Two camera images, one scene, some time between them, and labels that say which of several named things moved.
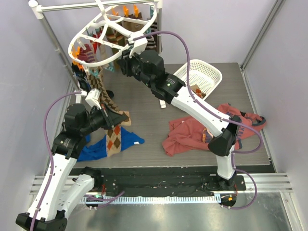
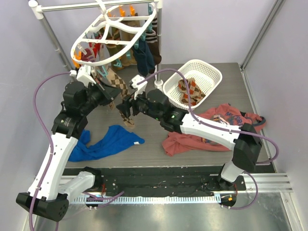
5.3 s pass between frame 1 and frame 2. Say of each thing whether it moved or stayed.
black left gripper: moved
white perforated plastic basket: stayed
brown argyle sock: moved
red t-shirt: stayed
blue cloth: stayed
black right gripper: moved
